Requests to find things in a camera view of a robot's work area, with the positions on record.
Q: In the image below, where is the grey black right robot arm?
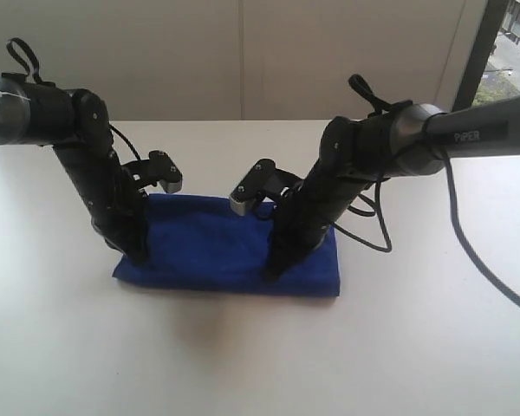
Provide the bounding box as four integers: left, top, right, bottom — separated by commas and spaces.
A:
265, 95, 520, 278

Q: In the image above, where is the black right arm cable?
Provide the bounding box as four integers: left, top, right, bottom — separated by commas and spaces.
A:
253, 73, 520, 320

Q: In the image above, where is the dark window frame post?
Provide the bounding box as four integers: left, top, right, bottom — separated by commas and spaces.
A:
452, 0, 508, 111

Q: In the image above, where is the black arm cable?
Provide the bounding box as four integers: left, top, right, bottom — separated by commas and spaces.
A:
6, 37, 144, 164
253, 73, 520, 320

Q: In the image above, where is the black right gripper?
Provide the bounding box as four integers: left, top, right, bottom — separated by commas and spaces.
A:
266, 177, 364, 280

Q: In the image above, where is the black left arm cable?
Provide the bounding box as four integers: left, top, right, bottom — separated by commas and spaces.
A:
6, 37, 144, 164

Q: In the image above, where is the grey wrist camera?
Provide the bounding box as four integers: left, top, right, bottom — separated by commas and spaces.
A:
229, 159, 302, 217
122, 150, 183, 194

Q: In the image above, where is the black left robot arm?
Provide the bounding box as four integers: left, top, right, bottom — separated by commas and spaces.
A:
0, 76, 148, 263

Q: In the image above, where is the blue microfiber towel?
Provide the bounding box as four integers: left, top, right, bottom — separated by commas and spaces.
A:
113, 193, 341, 298

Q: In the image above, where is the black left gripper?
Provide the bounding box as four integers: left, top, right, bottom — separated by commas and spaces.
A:
67, 159, 148, 264

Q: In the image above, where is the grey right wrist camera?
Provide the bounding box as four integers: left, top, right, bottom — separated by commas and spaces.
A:
229, 159, 302, 217

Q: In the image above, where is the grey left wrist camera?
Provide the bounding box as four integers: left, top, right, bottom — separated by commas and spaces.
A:
122, 150, 183, 194

